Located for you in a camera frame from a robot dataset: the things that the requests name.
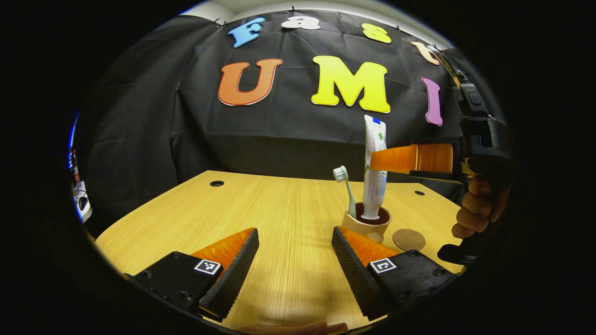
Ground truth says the wooden desktop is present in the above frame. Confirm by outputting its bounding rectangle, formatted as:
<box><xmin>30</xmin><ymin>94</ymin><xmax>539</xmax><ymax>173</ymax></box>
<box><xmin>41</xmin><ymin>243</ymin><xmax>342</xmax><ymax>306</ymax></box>
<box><xmin>95</xmin><ymin>170</ymin><xmax>466</xmax><ymax>333</ymax></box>

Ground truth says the white side table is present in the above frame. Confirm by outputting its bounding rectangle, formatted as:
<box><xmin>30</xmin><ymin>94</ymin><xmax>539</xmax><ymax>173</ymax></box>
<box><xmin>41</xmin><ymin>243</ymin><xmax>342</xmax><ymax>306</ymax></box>
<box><xmin>74</xmin><ymin>181</ymin><xmax>93</xmax><ymax>223</ymax></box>

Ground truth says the computer monitor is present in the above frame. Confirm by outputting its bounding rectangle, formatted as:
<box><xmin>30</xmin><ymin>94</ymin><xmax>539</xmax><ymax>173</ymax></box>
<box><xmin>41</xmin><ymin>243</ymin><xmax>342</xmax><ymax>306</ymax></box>
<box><xmin>68</xmin><ymin>112</ymin><xmax>80</xmax><ymax>168</ymax></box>

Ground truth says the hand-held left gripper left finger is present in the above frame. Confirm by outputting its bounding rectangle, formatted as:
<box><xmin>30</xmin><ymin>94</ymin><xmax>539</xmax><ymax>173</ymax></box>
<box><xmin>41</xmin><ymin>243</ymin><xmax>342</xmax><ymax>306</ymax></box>
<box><xmin>126</xmin><ymin>227</ymin><xmax>260</xmax><ymax>322</ymax></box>

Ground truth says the beige cup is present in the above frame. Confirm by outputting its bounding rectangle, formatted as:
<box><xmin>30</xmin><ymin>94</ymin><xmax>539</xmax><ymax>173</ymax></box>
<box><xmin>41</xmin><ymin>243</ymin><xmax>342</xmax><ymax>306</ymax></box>
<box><xmin>341</xmin><ymin>202</ymin><xmax>393</xmax><ymax>243</ymax></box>

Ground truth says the white toothpaste tube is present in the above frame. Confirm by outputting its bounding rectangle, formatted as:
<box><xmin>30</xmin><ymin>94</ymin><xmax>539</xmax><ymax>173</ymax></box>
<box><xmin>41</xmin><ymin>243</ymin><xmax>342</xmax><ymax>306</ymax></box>
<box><xmin>362</xmin><ymin>114</ymin><xmax>388</xmax><ymax>220</ymax></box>

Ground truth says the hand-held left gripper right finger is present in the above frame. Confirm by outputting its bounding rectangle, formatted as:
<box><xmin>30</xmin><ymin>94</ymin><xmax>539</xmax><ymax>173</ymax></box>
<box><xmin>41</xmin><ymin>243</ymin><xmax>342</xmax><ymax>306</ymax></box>
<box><xmin>332</xmin><ymin>226</ymin><xmax>459</xmax><ymax>322</ymax></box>

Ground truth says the pale green toothbrush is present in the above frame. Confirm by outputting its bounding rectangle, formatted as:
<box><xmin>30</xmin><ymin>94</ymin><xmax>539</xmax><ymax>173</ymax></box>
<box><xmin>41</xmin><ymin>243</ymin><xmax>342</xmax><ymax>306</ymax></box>
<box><xmin>332</xmin><ymin>166</ymin><xmax>358</xmax><ymax>220</ymax></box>

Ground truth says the round brown coaster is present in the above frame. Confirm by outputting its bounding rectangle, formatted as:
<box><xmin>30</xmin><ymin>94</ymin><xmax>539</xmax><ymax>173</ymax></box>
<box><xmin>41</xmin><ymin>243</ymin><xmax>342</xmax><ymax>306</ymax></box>
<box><xmin>393</xmin><ymin>228</ymin><xmax>427</xmax><ymax>252</ymax></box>

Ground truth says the black backdrop cloth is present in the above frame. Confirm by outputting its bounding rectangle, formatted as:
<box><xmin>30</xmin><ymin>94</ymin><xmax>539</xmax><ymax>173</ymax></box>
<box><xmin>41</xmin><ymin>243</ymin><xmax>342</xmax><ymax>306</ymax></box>
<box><xmin>77</xmin><ymin>8</ymin><xmax>508</xmax><ymax>233</ymax></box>

